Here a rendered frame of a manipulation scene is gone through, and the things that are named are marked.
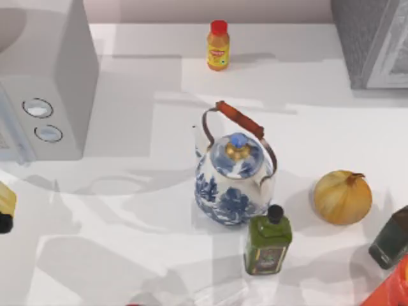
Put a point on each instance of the blue and white teapot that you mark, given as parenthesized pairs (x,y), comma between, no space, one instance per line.
(234,178)

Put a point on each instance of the yellow onion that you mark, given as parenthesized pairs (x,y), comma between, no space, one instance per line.
(342,197)

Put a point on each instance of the green square bottle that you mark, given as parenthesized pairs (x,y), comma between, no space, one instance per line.
(268,245)

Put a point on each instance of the small microwave knob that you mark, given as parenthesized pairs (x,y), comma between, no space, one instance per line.
(48,133)

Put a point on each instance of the yellow bottle with black cap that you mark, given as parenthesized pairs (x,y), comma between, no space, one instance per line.
(5,204)

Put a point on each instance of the large microwave knob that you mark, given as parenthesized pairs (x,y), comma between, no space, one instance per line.
(37,108)

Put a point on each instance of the grey cabinet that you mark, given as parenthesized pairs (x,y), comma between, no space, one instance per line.
(373,41)

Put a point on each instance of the pale microwave oven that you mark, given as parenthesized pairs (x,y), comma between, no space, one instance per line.
(54,63)

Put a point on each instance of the orange bottle with red cap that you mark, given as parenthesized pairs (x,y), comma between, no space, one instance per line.
(218,48)

